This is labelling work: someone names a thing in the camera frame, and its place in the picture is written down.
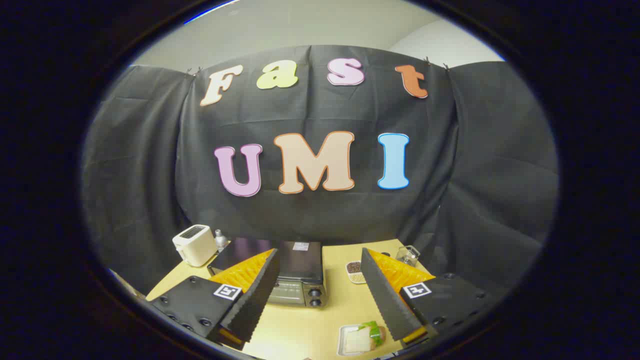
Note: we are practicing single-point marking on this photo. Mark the white rectangular tray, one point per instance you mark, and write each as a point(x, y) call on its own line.
point(341, 345)

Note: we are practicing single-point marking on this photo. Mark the black toaster oven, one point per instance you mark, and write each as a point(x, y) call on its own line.
point(300, 265)

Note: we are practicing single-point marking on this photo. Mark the sandwich with lettuce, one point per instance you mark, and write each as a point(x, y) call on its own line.
point(357, 341)

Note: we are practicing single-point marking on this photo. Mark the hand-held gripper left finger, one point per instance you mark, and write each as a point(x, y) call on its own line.
point(255, 300)

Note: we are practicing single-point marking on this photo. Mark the white divided grain dish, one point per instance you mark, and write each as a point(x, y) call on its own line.
point(355, 272)

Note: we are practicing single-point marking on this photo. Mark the white bread toaster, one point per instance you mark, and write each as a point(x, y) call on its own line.
point(195, 245)

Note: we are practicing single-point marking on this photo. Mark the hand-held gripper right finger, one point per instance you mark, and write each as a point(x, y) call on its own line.
point(387, 300)

